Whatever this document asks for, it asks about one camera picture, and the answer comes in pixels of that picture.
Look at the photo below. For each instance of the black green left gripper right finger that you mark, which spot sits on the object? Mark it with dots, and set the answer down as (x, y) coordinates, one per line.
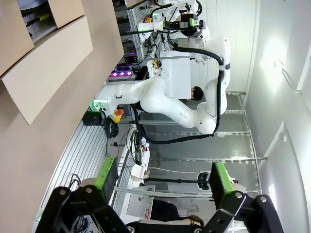
(221, 184)

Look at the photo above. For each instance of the aluminium slotted bench surface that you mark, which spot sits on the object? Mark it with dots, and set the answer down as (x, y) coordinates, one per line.
(80, 150)

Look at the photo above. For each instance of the person in black top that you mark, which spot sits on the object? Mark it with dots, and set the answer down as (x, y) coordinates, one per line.
(167, 211)

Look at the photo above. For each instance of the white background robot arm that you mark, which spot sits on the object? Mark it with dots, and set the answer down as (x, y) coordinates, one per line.
(179, 6)

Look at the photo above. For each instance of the black cylindrical container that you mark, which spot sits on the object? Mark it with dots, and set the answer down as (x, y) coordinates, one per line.
(92, 119)

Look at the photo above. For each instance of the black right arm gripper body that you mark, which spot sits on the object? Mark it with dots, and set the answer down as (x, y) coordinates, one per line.
(179, 25)

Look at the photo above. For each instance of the grey equipment rack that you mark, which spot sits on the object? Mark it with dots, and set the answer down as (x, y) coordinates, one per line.
(136, 34)

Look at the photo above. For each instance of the black power strip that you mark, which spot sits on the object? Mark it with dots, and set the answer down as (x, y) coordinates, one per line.
(139, 150)

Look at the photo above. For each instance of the computer with pink lights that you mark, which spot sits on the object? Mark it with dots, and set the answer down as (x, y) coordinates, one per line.
(121, 72)

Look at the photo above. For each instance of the finger of the green right gripper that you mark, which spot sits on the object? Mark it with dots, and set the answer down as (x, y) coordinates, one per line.
(166, 25)

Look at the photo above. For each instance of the yellow red emergency stop button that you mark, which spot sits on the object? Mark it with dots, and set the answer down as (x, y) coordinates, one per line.
(117, 114)

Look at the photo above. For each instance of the black tripod pole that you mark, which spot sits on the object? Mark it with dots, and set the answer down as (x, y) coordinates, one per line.
(175, 180)

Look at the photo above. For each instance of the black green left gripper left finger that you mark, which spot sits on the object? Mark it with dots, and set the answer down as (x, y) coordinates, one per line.
(107, 179)

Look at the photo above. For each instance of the large brown cardboard box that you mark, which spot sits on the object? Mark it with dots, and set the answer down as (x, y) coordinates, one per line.
(48, 68)

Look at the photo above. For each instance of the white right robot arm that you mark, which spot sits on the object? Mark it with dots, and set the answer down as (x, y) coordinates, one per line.
(158, 97)

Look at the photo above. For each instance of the background person black hair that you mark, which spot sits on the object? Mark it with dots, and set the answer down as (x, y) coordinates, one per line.
(197, 93)

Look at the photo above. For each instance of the metal framed glass partition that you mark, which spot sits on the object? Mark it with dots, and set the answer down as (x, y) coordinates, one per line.
(233, 145)

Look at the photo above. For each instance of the grey box with red label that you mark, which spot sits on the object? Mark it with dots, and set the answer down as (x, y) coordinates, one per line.
(139, 201)

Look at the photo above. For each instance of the white cabinet box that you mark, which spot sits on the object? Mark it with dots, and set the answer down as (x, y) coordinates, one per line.
(177, 77)

